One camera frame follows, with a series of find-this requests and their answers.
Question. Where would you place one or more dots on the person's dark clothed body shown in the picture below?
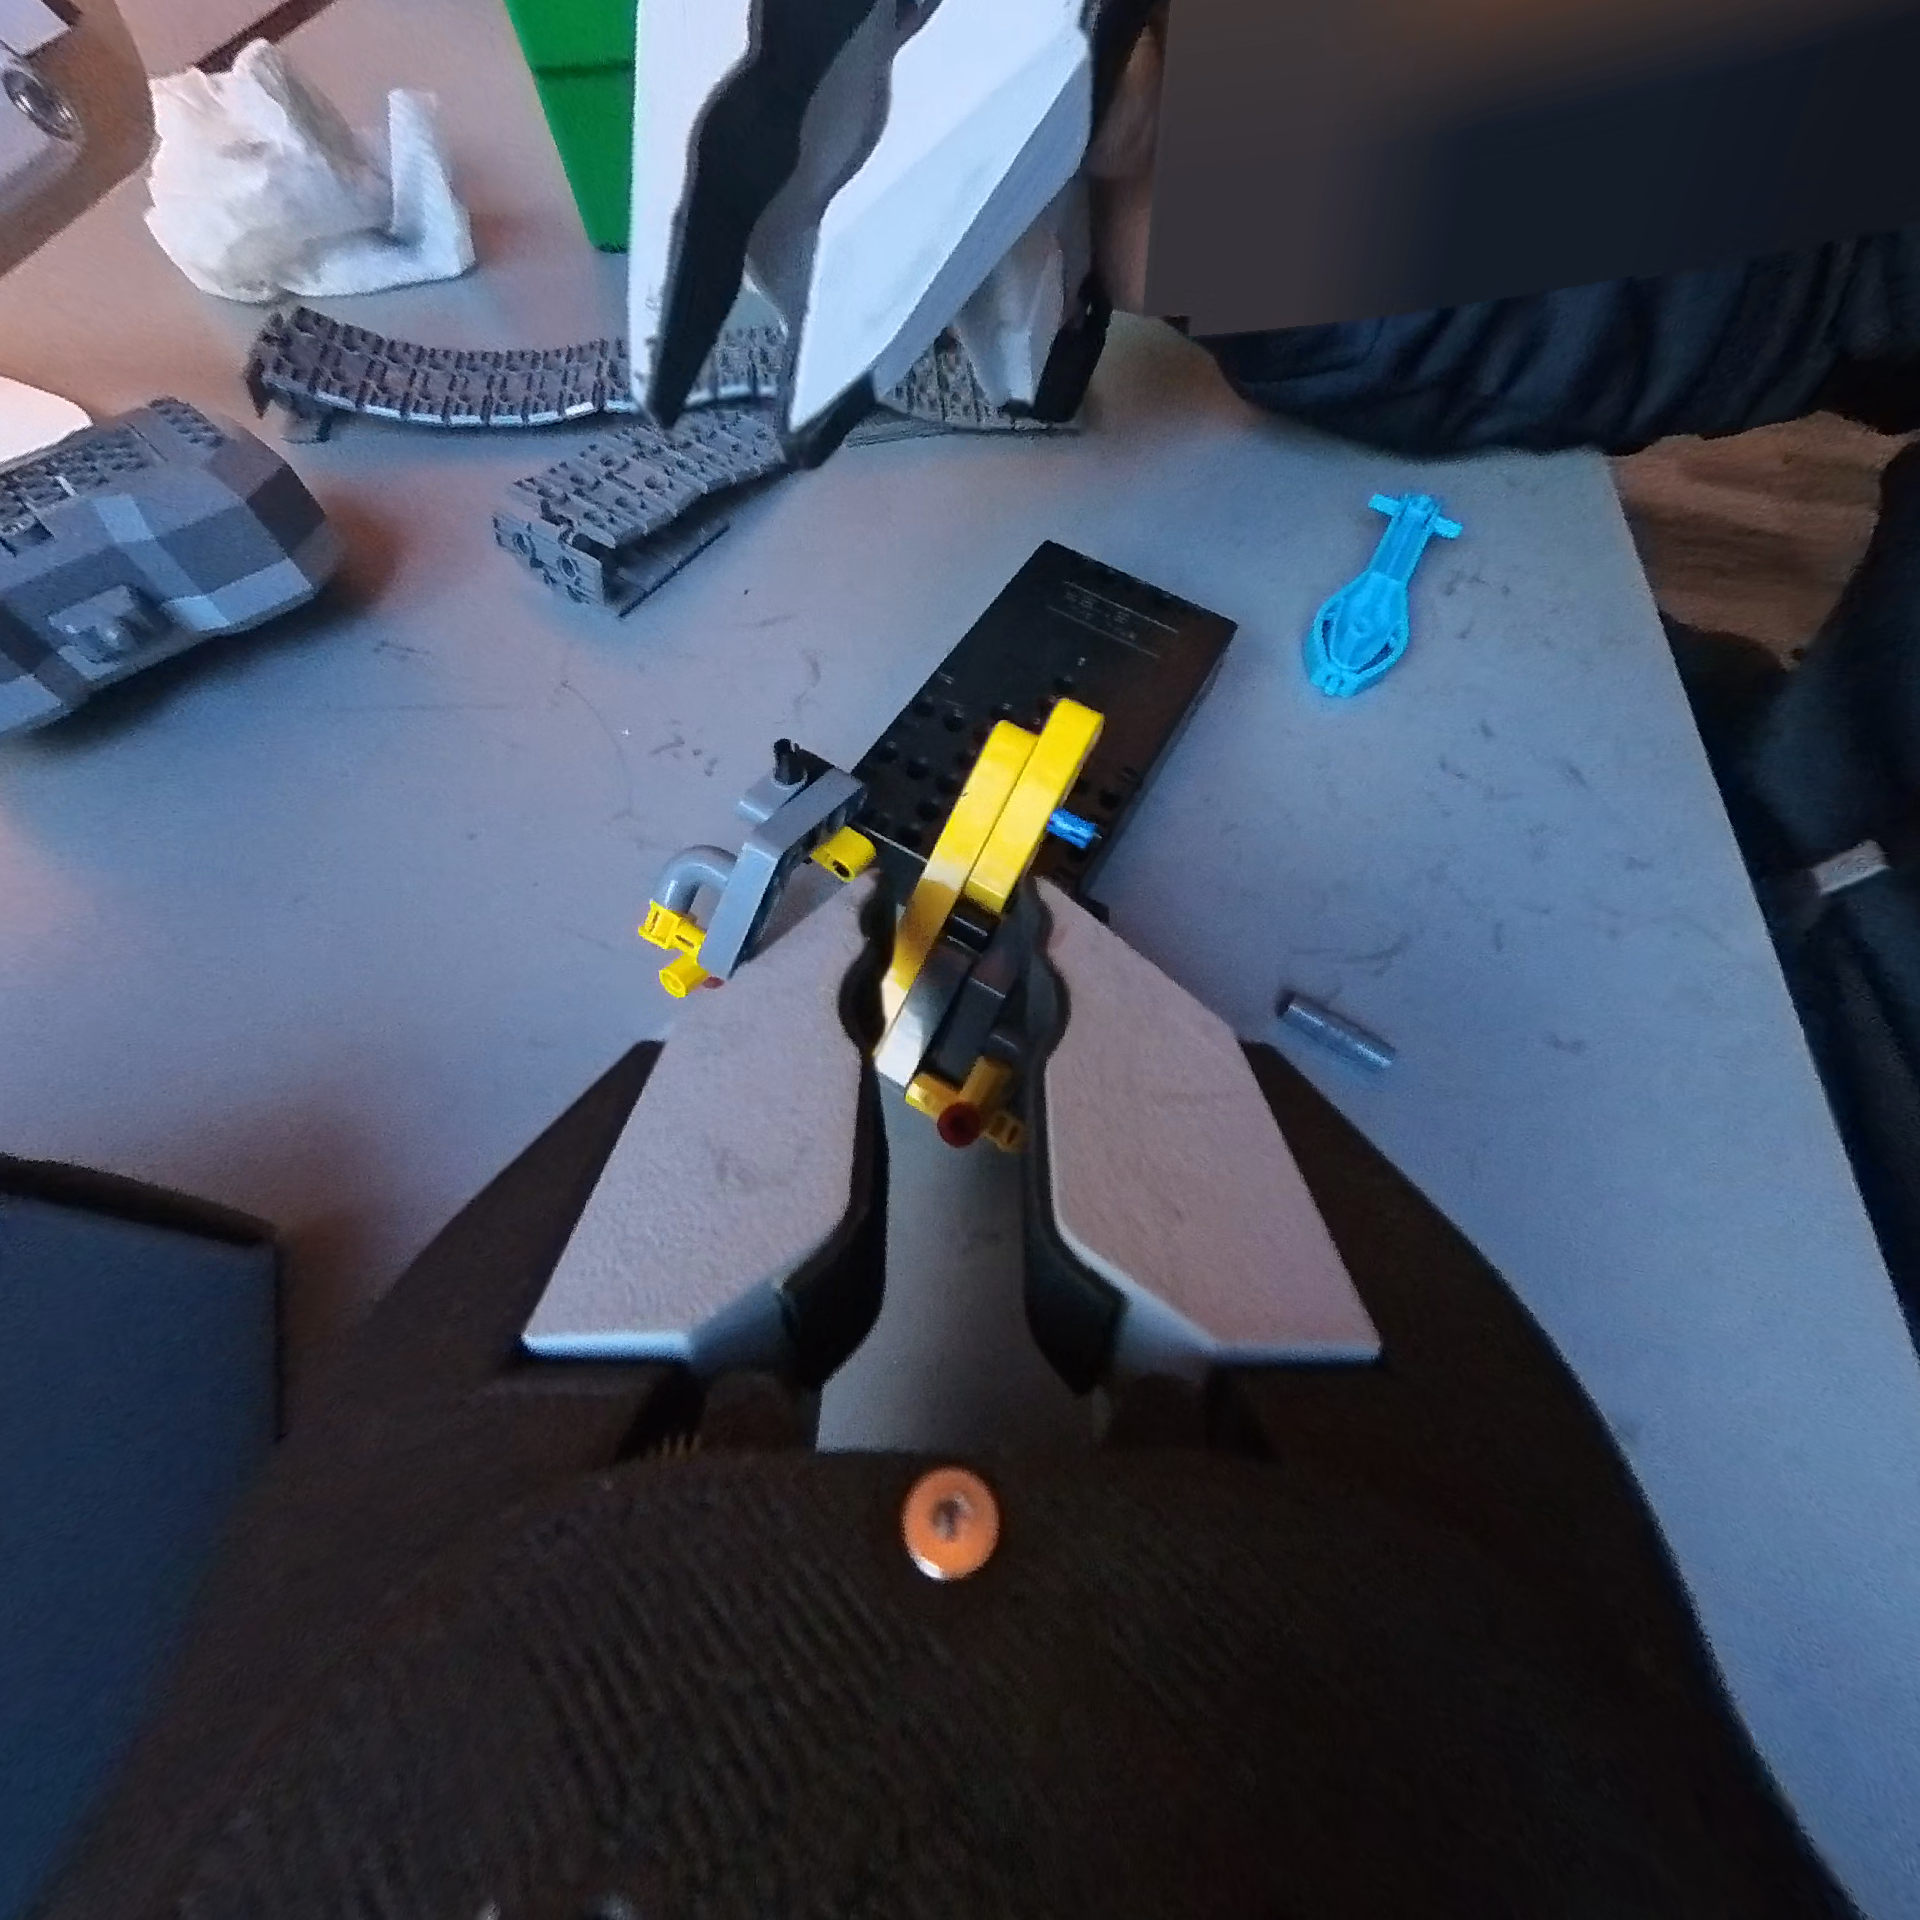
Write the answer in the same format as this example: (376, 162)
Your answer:
(1830, 1050)

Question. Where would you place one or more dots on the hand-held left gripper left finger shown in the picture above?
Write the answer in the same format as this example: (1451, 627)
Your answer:
(704, 1184)

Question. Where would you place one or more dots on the white stand base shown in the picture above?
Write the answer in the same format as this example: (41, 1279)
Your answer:
(30, 412)

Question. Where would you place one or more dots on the dark blue cardboard box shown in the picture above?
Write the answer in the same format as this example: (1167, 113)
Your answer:
(135, 1351)

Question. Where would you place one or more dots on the grey connector pin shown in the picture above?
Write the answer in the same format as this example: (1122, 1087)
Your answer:
(1335, 1031)

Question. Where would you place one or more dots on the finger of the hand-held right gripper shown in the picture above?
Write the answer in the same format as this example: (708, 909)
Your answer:
(668, 150)
(960, 194)

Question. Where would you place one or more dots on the person's right forearm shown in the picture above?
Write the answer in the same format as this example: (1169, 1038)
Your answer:
(1575, 361)

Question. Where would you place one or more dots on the grey desk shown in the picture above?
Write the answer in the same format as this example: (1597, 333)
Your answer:
(1424, 901)

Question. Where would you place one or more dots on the blue brick separator tool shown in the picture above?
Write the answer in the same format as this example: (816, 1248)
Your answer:
(1359, 631)

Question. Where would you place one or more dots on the yellow perforated beam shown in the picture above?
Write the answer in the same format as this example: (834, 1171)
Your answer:
(945, 884)

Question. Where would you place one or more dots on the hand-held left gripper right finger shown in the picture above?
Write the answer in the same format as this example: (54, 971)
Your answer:
(1201, 1184)

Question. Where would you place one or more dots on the green storage bin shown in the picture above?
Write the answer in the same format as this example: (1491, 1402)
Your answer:
(578, 134)

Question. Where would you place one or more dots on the black perforated brick model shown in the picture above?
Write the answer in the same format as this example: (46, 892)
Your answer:
(1110, 645)

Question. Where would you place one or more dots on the wooden display board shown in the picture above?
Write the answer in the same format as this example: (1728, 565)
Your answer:
(75, 120)

